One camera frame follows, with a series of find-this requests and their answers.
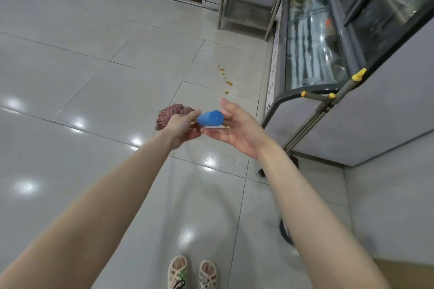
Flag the person's beige sandal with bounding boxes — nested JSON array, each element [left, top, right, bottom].
[[198, 260, 217, 289], [168, 255, 189, 289]]

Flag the person's left beige sandal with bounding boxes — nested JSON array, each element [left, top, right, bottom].
[[168, 255, 189, 289]]

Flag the person's left hand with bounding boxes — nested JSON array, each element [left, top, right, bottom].
[[162, 110, 203, 150]]

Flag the person's left forearm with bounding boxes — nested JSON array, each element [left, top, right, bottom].
[[0, 133, 174, 289]]

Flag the grey dustpan with yellow-tipped handle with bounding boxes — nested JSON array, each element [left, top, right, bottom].
[[283, 90, 338, 168]]

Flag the grey broom with yellow cap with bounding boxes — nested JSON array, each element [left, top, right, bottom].
[[257, 68, 368, 177]]

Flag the person's right forearm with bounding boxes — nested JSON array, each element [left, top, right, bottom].
[[257, 143, 391, 289]]

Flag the pink string mop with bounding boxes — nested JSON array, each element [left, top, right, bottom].
[[155, 103, 225, 131]]

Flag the orange liquid spill drops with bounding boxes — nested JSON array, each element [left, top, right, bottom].
[[217, 65, 235, 129]]

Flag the black trash bin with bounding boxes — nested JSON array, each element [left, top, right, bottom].
[[278, 217, 296, 245]]

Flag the grey glass display freezer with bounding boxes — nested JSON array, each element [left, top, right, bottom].
[[261, 0, 434, 168]]

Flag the person's right beige sandal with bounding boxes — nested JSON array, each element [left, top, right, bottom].
[[198, 260, 217, 289]]

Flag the person's right hand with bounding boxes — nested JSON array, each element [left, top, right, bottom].
[[201, 97, 274, 161]]

